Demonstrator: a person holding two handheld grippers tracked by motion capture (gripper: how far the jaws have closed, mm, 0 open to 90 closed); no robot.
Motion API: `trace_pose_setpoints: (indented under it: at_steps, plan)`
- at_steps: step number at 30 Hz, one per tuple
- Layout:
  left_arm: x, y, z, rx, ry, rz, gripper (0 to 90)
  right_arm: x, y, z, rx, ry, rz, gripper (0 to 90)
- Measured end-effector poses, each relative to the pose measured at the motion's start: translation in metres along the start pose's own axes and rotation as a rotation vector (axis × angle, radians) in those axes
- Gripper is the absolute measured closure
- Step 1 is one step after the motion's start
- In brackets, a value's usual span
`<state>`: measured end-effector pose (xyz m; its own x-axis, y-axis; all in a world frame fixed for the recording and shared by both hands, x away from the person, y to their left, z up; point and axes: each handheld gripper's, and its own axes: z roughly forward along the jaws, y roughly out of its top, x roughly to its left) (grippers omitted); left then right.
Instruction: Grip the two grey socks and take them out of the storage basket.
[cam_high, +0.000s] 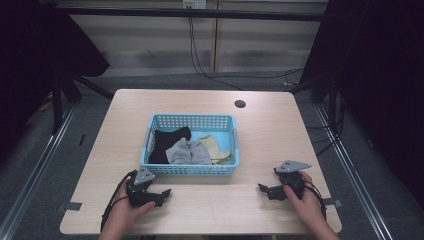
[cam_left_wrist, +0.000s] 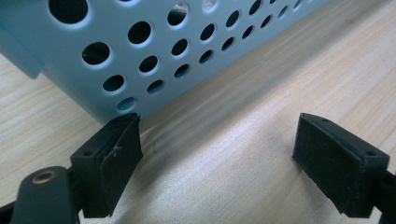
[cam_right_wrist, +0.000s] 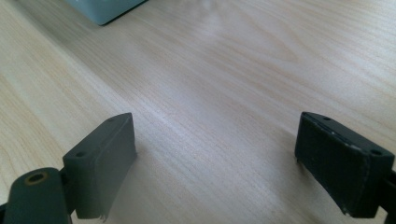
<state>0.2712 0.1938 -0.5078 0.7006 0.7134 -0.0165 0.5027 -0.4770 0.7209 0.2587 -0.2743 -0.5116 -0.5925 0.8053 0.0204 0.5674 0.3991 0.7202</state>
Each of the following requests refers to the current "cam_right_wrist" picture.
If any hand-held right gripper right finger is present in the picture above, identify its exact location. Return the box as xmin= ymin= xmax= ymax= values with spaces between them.
xmin=294 ymin=111 xmax=396 ymax=218

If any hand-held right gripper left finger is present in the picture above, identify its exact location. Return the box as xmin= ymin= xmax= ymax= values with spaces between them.
xmin=62 ymin=112 xmax=138 ymax=222

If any pale green box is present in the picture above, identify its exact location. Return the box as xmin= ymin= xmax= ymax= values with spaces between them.
xmin=64 ymin=0 xmax=149 ymax=26

